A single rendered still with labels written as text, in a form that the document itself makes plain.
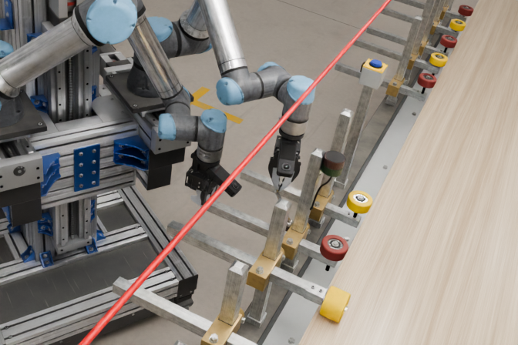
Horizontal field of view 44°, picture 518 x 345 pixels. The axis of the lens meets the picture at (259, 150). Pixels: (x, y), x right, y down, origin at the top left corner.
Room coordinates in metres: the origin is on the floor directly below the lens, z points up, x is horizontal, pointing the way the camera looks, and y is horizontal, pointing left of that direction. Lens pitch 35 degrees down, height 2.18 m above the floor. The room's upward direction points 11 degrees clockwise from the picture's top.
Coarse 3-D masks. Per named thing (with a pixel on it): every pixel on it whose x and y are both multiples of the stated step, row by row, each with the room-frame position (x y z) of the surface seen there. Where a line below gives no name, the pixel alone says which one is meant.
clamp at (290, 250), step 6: (306, 228) 1.49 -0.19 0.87; (288, 234) 1.45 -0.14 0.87; (294, 234) 1.46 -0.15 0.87; (300, 234) 1.46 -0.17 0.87; (306, 234) 1.49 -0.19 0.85; (294, 240) 1.43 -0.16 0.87; (300, 240) 1.43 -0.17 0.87; (282, 246) 1.41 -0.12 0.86; (288, 246) 1.40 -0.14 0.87; (294, 246) 1.40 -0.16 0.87; (288, 252) 1.40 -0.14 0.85; (294, 252) 1.40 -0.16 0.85; (288, 258) 1.40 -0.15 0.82
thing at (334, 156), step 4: (328, 152) 1.48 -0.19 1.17; (332, 152) 1.49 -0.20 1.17; (336, 152) 1.49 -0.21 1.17; (328, 156) 1.47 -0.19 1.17; (332, 156) 1.47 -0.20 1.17; (336, 156) 1.47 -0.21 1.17; (340, 156) 1.48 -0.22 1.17; (344, 156) 1.48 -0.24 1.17; (332, 160) 1.45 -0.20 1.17; (336, 160) 1.46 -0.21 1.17; (340, 160) 1.46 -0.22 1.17; (344, 160) 1.46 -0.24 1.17; (328, 168) 1.45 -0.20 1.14; (320, 172) 1.47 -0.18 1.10; (328, 180) 1.47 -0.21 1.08; (324, 184) 1.48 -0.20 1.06; (320, 188) 1.48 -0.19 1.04; (316, 196) 1.48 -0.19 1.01; (312, 204) 1.48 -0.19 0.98; (312, 208) 1.48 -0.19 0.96
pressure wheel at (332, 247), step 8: (328, 240) 1.42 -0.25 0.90; (336, 240) 1.43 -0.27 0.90; (344, 240) 1.43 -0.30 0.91; (320, 248) 1.40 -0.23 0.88; (328, 248) 1.38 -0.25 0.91; (336, 248) 1.39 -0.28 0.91; (344, 248) 1.40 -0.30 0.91; (328, 256) 1.37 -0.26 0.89; (336, 256) 1.37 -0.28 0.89; (344, 256) 1.39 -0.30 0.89
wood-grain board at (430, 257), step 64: (512, 0) 3.83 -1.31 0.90; (448, 64) 2.78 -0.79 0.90; (512, 64) 2.92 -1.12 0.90; (448, 128) 2.20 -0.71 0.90; (512, 128) 2.30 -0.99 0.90; (384, 192) 1.71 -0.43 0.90; (448, 192) 1.78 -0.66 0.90; (512, 192) 1.85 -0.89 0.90; (384, 256) 1.40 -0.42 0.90; (448, 256) 1.46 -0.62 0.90; (512, 256) 1.51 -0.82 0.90; (320, 320) 1.12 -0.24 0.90; (384, 320) 1.16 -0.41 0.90; (448, 320) 1.20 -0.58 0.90; (512, 320) 1.25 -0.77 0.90
